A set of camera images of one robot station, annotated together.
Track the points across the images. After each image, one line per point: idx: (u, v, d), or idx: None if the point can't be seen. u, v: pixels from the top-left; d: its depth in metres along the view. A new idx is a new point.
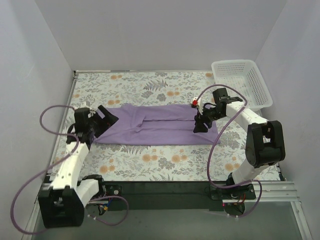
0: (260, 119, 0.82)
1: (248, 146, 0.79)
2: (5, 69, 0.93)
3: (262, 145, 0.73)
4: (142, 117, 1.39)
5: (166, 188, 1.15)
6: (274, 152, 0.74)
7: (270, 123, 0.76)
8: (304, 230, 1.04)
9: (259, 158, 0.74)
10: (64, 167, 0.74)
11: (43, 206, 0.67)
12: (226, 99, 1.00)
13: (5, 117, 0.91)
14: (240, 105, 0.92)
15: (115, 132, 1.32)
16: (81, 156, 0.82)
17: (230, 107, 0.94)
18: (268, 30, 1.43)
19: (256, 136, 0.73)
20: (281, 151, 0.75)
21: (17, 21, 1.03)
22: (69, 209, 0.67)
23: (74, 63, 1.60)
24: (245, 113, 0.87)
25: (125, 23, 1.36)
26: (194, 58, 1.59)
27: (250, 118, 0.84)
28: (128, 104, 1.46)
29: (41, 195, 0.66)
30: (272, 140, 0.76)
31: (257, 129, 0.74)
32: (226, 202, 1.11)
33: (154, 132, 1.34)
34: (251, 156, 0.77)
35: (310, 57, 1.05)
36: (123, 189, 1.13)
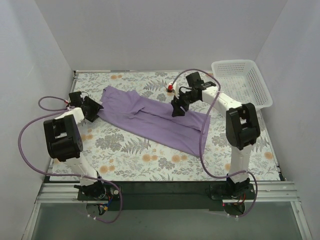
0: (236, 102, 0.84)
1: (228, 130, 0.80)
2: (5, 70, 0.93)
3: (240, 127, 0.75)
4: (140, 107, 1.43)
5: (166, 188, 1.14)
6: (253, 131, 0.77)
7: (244, 106, 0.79)
8: (304, 230, 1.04)
9: (239, 138, 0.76)
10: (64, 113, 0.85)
11: (47, 132, 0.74)
12: (200, 85, 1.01)
13: (5, 117, 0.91)
14: (215, 90, 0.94)
15: (111, 112, 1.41)
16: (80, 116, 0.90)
17: (207, 92, 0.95)
18: (268, 30, 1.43)
19: (234, 118, 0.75)
20: (258, 129, 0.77)
21: (17, 22, 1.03)
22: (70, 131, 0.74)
23: (74, 63, 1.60)
24: (221, 98, 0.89)
25: (125, 23, 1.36)
26: (194, 58, 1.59)
27: (226, 103, 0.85)
28: (134, 90, 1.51)
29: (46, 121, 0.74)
30: (248, 121, 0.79)
31: (234, 114, 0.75)
32: (226, 202, 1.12)
33: (145, 125, 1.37)
34: (232, 138, 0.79)
35: (310, 57, 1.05)
36: (123, 189, 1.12)
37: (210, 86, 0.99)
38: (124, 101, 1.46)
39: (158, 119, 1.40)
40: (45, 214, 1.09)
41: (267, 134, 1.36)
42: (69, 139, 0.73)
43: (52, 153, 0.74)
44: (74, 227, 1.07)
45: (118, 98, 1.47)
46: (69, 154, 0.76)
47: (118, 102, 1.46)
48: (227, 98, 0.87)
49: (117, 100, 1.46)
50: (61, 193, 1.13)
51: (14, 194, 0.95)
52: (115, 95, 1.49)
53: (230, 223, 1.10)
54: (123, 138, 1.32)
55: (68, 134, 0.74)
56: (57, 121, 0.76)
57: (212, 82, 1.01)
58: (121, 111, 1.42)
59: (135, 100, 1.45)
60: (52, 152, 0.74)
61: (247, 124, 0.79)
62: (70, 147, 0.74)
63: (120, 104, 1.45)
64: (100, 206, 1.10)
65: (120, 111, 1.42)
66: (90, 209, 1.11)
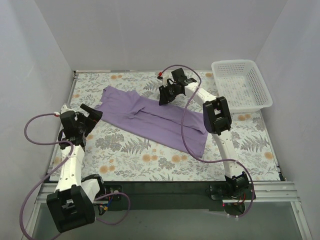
0: (211, 96, 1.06)
1: (206, 120, 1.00)
2: (5, 70, 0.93)
3: (214, 117, 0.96)
4: (140, 107, 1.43)
5: (166, 187, 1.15)
6: (225, 120, 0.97)
7: (218, 99, 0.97)
8: (304, 230, 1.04)
9: (214, 126, 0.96)
10: (66, 170, 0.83)
11: (56, 209, 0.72)
12: (183, 81, 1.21)
13: (5, 117, 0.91)
14: (195, 86, 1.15)
15: (111, 113, 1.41)
16: (79, 157, 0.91)
17: (188, 88, 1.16)
18: (268, 30, 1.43)
19: (208, 110, 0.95)
20: (229, 118, 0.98)
21: (18, 23, 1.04)
22: (79, 205, 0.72)
23: (74, 63, 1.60)
24: (199, 93, 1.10)
25: (125, 23, 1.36)
26: (194, 58, 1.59)
27: (204, 97, 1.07)
28: (134, 90, 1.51)
29: (50, 197, 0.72)
30: (222, 111, 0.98)
31: (209, 107, 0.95)
32: (226, 202, 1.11)
33: (145, 125, 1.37)
34: (209, 125, 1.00)
35: (310, 57, 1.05)
36: (123, 189, 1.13)
37: (191, 82, 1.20)
38: (124, 100, 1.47)
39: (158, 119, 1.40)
40: (45, 214, 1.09)
41: (267, 134, 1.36)
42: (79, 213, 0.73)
43: (60, 228, 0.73)
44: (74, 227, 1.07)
45: (118, 98, 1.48)
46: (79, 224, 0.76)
47: (118, 102, 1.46)
48: (204, 93, 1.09)
49: (117, 100, 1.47)
50: None
51: (15, 194, 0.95)
52: (116, 95, 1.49)
53: (230, 223, 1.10)
54: (123, 139, 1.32)
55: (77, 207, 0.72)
56: (62, 193, 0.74)
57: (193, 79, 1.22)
58: (121, 111, 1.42)
59: (135, 99, 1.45)
60: (61, 226, 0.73)
61: (221, 114, 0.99)
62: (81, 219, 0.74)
63: (120, 104, 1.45)
64: (100, 206, 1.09)
65: (120, 111, 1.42)
66: None
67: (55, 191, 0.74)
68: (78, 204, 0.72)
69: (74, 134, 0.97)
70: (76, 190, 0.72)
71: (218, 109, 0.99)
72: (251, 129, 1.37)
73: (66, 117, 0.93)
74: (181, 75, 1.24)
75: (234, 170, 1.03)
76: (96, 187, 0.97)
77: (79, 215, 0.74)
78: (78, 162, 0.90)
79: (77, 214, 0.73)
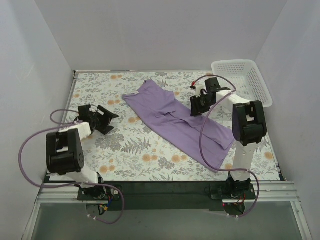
0: (244, 100, 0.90)
1: (234, 126, 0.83)
2: (5, 70, 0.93)
3: (246, 122, 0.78)
4: (171, 109, 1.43)
5: (165, 187, 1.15)
6: (259, 129, 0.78)
7: (252, 103, 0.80)
8: (304, 230, 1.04)
9: (244, 134, 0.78)
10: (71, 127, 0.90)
11: (49, 145, 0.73)
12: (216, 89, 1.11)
13: (5, 117, 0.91)
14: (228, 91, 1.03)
15: (142, 107, 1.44)
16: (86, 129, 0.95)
17: (218, 94, 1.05)
18: (267, 30, 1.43)
19: (239, 114, 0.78)
20: (264, 126, 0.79)
21: (18, 23, 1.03)
22: (72, 146, 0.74)
23: (74, 63, 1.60)
24: (231, 97, 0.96)
25: (125, 23, 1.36)
26: (194, 58, 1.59)
27: (235, 100, 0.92)
28: (170, 91, 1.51)
29: (49, 134, 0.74)
30: (255, 118, 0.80)
31: (240, 110, 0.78)
32: (226, 202, 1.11)
33: (167, 124, 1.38)
34: (237, 133, 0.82)
35: (310, 57, 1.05)
36: (123, 189, 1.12)
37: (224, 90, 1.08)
38: (158, 97, 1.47)
39: (180, 123, 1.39)
40: (45, 214, 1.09)
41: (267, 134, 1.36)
42: (70, 155, 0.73)
43: (50, 168, 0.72)
44: (74, 226, 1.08)
45: (153, 95, 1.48)
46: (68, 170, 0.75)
47: (152, 97, 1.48)
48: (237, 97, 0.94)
49: (152, 95, 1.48)
50: (61, 192, 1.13)
51: (14, 194, 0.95)
52: (153, 90, 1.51)
53: (230, 223, 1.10)
54: (123, 139, 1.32)
55: (70, 148, 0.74)
56: (61, 135, 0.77)
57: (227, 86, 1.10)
58: (150, 106, 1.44)
59: (169, 100, 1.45)
60: (51, 167, 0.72)
61: (254, 121, 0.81)
62: (70, 163, 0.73)
63: (153, 100, 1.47)
64: (100, 206, 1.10)
65: (150, 106, 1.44)
66: (90, 209, 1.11)
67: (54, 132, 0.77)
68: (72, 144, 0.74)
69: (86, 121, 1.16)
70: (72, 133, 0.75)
71: (251, 115, 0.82)
72: None
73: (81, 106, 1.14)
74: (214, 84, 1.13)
75: (242, 176, 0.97)
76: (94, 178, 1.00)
77: (68, 159, 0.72)
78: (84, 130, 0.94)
79: (66, 157, 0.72)
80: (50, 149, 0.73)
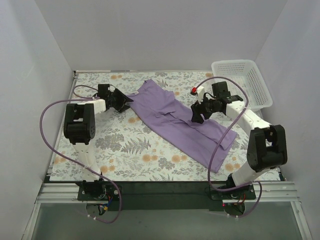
0: (262, 122, 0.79)
1: (250, 151, 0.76)
2: (5, 70, 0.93)
3: (265, 150, 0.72)
4: (170, 109, 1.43)
5: (166, 187, 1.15)
6: (278, 157, 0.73)
7: (272, 127, 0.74)
8: (304, 230, 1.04)
9: (262, 164, 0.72)
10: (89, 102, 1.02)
11: (67, 113, 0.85)
12: (225, 98, 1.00)
13: (5, 117, 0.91)
14: (241, 106, 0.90)
15: (142, 106, 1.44)
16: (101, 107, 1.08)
17: (232, 107, 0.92)
18: (267, 30, 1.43)
19: (259, 141, 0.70)
20: (284, 155, 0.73)
21: (18, 23, 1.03)
22: (86, 118, 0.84)
23: (74, 63, 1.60)
24: (246, 116, 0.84)
25: (125, 23, 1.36)
26: (194, 58, 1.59)
27: (252, 121, 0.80)
28: (170, 91, 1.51)
29: (69, 104, 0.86)
30: (274, 144, 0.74)
31: (260, 137, 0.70)
32: (226, 202, 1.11)
33: (167, 125, 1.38)
34: (253, 159, 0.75)
35: (310, 57, 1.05)
36: (123, 189, 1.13)
37: (236, 100, 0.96)
38: (158, 97, 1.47)
39: (180, 123, 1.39)
40: (45, 214, 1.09)
41: None
42: (83, 125, 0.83)
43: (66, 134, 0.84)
44: (74, 227, 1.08)
45: (152, 95, 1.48)
46: (80, 138, 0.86)
47: (152, 97, 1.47)
48: (254, 117, 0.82)
49: (152, 95, 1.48)
50: (61, 193, 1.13)
51: (15, 194, 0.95)
52: (153, 90, 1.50)
53: (230, 223, 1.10)
54: (123, 139, 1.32)
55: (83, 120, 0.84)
56: (78, 107, 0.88)
57: (238, 97, 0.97)
58: (150, 106, 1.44)
59: (169, 100, 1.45)
60: (66, 132, 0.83)
61: (273, 148, 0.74)
62: (82, 132, 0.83)
63: (153, 100, 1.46)
64: (100, 206, 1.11)
65: (150, 106, 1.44)
66: (90, 209, 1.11)
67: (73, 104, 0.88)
68: (85, 116, 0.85)
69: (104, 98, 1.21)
70: (88, 108, 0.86)
71: (269, 140, 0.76)
72: None
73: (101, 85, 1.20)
74: (223, 91, 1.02)
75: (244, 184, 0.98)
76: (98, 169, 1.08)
77: (81, 128, 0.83)
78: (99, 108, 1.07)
79: (80, 126, 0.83)
80: (67, 117, 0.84)
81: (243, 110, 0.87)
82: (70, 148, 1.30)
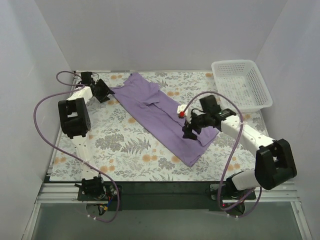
0: (265, 138, 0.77)
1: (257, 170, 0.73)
2: (6, 70, 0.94)
3: (274, 169, 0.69)
4: (154, 101, 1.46)
5: (166, 188, 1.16)
6: (287, 172, 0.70)
7: (275, 142, 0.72)
8: (305, 230, 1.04)
9: (274, 183, 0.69)
10: (77, 93, 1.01)
11: (60, 111, 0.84)
12: (217, 114, 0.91)
13: (5, 117, 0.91)
14: (237, 121, 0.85)
15: (127, 98, 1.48)
16: (88, 96, 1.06)
17: (227, 123, 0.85)
18: (267, 30, 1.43)
19: (267, 161, 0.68)
20: (293, 169, 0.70)
21: (18, 23, 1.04)
22: (79, 112, 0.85)
23: (74, 63, 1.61)
24: (246, 132, 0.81)
25: (125, 24, 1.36)
26: (194, 58, 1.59)
27: (254, 139, 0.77)
28: (156, 84, 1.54)
29: (60, 102, 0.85)
30: (280, 159, 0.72)
31: (267, 158, 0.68)
32: (226, 202, 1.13)
33: (149, 116, 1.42)
34: (262, 179, 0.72)
35: (310, 57, 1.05)
36: (123, 189, 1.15)
37: (228, 116, 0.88)
38: (143, 89, 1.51)
39: (163, 116, 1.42)
40: (45, 214, 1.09)
41: (267, 134, 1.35)
42: (78, 120, 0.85)
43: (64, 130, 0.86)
44: (74, 227, 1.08)
45: (138, 87, 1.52)
46: (77, 132, 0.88)
47: (137, 89, 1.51)
48: (254, 134, 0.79)
49: (138, 88, 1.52)
50: (62, 193, 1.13)
51: (14, 194, 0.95)
52: (138, 82, 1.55)
53: (230, 223, 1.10)
54: (123, 139, 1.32)
55: (78, 115, 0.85)
56: (70, 103, 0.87)
57: (231, 110, 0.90)
58: (135, 98, 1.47)
59: (153, 92, 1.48)
60: (64, 129, 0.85)
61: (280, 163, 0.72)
62: (78, 126, 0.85)
63: (138, 92, 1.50)
64: (101, 206, 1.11)
65: (135, 98, 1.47)
66: (90, 209, 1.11)
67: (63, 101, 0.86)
68: (79, 111, 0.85)
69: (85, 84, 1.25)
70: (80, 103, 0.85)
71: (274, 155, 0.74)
72: None
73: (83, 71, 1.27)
74: (213, 105, 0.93)
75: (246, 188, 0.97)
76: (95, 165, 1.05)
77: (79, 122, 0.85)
78: (87, 98, 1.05)
79: (77, 120, 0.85)
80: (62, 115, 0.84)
81: (240, 126, 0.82)
82: (69, 148, 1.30)
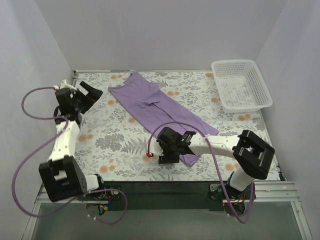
0: (231, 138, 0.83)
1: (245, 168, 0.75)
2: (6, 70, 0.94)
3: (255, 157, 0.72)
4: (155, 100, 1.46)
5: (166, 187, 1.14)
6: (268, 153, 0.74)
7: (241, 134, 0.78)
8: (305, 230, 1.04)
9: (263, 170, 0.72)
10: (60, 141, 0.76)
11: (45, 177, 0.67)
12: (181, 141, 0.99)
13: (5, 117, 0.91)
14: (200, 138, 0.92)
15: (128, 98, 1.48)
16: (74, 132, 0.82)
17: (195, 144, 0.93)
18: (267, 30, 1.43)
19: (245, 154, 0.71)
20: (269, 147, 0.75)
21: (17, 23, 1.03)
22: (70, 176, 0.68)
23: (74, 63, 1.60)
24: (214, 143, 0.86)
25: (125, 23, 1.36)
26: (194, 58, 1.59)
27: (223, 143, 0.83)
28: (156, 84, 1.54)
29: (42, 166, 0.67)
30: (255, 146, 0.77)
31: (243, 151, 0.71)
32: (226, 202, 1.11)
33: (150, 115, 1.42)
34: (253, 173, 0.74)
35: (310, 57, 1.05)
36: (123, 189, 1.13)
37: (190, 137, 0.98)
38: (143, 89, 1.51)
39: (164, 115, 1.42)
40: (45, 215, 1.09)
41: (267, 134, 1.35)
42: (71, 183, 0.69)
43: (52, 198, 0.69)
44: (74, 227, 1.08)
45: (138, 87, 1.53)
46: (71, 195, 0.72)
47: (137, 89, 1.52)
48: (221, 139, 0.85)
49: (138, 87, 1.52)
50: None
51: (15, 194, 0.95)
52: (138, 82, 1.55)
53: (230, 223, 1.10)
54: (123, 139, 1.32)
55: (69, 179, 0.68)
56: (54, 163, 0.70)
57: (189, 132, 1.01)
58: (135, 98, 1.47)
59: (154, 92, 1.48)
60: (53, 196, 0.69)
61: (257, 150, 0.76)
62: (72, 189, 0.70)
63: (138, 92, 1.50)
64: (100, 206, 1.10)
65: (136, 98, 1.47)
66: (90, 209, 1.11)
67: (47, 161, 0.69)
68: (70, 176, 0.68)
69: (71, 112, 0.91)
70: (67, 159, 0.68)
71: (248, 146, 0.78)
72: (251, 129, 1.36)
73: (61, 94, 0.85)
74: (172, 135, 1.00)
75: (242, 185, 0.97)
76: (94, 184, 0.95)
77: (72, 186, 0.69)
78: (73, 136, 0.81)
79: (69, 185, 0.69)
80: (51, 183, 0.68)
81: (206, 141, 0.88)
82: None
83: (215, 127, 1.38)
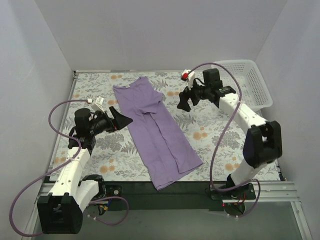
0: (258, 118, 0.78)
1: (246, 148, 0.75)
2: (5, 70, 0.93)
3: (262, 147, 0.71)
4: (152, 111, 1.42)
5: (165, 188, 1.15)
6: (273, 152, 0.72)
7: (268, 124, 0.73)
8: (304, 230, 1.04)
9: (258, 161, 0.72)
10: (65, 174, 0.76)
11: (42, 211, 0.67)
12: (218, 89, 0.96)
13: (5, 117, 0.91)
14: (234, 99, 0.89)
15: (126, 101, 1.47)
16: (82, 161, 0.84)
17: (225, 100, 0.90)
18: (267, 29, 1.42)
19: (256, 138, 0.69)
20: (279, 149, 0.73)
21: (17, 23, 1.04)
22: (67, 217, 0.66)
23: (74, 63, 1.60)
24: (241, 111, 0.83)
25: (125, 23, 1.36)
26: (194, 58, 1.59)
27: (248, 118, 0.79)
28: (161, 93, 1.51)
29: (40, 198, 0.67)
30: (269, 139, 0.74)
31: (257, 131, 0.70)
32: (226, 202, 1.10)
33: (142, 124, 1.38)
34: (249, 157, 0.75)
35: (310, 57, 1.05)
36: (123, 189, 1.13)
37: (229, 93, 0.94)
38: (145, 95, 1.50)
39: (153, 128, 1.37)
40: None
41: None
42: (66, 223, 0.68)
43: (45, 230, 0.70)
44: None
45: (140, 93, 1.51)
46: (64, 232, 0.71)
47: (139, 95, 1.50)
48: (249, 113, 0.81)
49: (140, 93, 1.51)
50: None
51: (15, 194, 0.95)
52: (142, 88, 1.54)
53: (230, 223, 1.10)
54: (123, 139, 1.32)
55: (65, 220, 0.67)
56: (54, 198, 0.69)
57: (231, 89, 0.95)
58: (134, 103, 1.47)
59: (154, 101, 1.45)
60: (46, 228, 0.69)
61: (268, 143, 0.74)
62: (66, 228, 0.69)
63: (139, 97, 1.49)
64: (100, 206, 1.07)
65: (135, 102, 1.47)
66: (90, 208, 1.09)
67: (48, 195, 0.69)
68: (67, 216, 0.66)
69: (85, 135, 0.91)
70: (68, 199, 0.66)
71: (264, 135, 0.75)
72: None
73: (80, 116, 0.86)
74: (215, 80, 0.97)
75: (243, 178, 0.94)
76: (95, 190, 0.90)
77: (66, 223, 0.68)
78: (80, 167, 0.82)
79: (64, 222, 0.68)
80: (47, 216, 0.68)
81: (238, 105, 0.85)
82: None
83: (214, 127, 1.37)
